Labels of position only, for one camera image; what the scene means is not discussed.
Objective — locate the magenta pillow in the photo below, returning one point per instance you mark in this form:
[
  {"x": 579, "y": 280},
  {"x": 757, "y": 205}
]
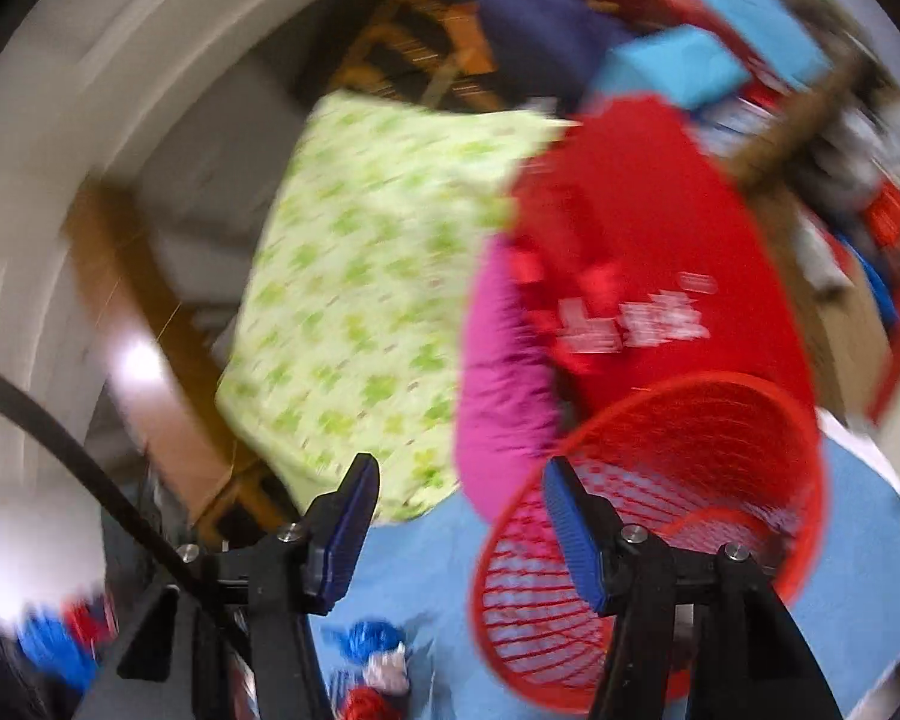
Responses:
[{"x": 508, "y": 413}]

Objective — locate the red plastic mesh basket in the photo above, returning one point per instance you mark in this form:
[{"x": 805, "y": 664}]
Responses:
[{"x": 699, "y": 461}]

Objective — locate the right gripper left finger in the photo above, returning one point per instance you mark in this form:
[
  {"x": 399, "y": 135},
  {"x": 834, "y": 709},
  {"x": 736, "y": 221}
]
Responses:
[{"x": 250, "y": 606}]

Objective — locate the green clover quilt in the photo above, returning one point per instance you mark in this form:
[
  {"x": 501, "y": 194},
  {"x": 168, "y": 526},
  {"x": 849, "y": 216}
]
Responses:
[{"x": 348, "y": 337}]

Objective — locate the blue bed blanket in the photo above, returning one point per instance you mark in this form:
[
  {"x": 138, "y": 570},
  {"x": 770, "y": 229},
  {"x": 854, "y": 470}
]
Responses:
[{"x": 417, "y": 575}]

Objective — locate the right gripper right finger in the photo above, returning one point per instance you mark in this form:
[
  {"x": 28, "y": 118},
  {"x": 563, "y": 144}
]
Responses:
[{"x": 750, "y": 659}]

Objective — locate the wooden bed frame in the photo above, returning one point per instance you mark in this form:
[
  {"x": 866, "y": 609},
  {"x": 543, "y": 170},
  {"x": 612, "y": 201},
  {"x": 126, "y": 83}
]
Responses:
[{"x": 162, "y": 374}]

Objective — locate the blue plastic bag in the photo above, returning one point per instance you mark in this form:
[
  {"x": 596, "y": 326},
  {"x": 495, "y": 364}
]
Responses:
[{"x": 361, "y": 640}]

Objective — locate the navy blue bag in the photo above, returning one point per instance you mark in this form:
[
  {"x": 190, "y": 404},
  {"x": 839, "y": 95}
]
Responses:
[{"x": 549, "y": 48}]

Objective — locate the red gift bag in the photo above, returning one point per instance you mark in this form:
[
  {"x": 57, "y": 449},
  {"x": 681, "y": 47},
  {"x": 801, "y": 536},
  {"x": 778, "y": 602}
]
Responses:
[{"x": 637, "y": 262}]

